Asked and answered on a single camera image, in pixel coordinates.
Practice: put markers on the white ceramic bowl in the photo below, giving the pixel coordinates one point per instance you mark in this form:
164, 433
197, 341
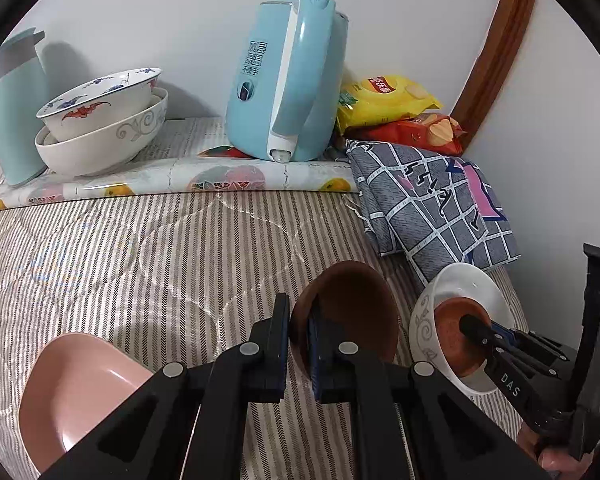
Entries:
465, 282

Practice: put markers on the light blue electric kettle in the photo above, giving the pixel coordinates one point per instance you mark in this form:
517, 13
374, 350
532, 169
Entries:
290, 85

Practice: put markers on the grey checked folded cloth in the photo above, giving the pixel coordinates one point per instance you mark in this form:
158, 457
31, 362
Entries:
430, 210

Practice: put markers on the red chip bag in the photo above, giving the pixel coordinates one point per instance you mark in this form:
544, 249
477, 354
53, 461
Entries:
420, 135

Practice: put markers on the light blue thermos jug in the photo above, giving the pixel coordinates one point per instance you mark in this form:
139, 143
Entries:
17, 110

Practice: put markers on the brown wooden door frame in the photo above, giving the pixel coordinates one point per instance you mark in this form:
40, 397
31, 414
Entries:
500, 45

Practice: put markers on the large white swirl-patterned bowl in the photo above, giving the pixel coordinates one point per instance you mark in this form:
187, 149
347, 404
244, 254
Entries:
105, 150

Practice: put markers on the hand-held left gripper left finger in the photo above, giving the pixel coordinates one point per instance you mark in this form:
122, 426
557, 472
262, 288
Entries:
281, 345

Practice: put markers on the blue red floral bowl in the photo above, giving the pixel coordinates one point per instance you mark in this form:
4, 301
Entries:
95, 105

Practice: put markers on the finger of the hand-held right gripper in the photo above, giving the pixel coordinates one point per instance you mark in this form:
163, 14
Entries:
535, 347
485, 345

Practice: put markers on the yellow chip bag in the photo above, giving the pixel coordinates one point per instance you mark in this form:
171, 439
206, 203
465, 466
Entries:
380, 105

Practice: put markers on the person's right hand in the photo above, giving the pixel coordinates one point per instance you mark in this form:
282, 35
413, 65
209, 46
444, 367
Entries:
550, 455

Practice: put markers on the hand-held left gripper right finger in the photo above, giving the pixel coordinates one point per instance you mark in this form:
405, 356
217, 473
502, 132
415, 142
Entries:
316, 360

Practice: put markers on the grey striped quilted cloth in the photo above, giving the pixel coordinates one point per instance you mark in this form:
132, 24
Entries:
155, 270

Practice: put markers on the fruit-print oilcloth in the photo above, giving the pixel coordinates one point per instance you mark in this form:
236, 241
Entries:
155, 180

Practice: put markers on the pink plastic bowl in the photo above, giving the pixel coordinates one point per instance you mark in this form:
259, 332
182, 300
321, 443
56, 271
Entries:
80, 395

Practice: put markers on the small brown bowl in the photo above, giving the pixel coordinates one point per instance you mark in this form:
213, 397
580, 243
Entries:
355, 305
452, 345

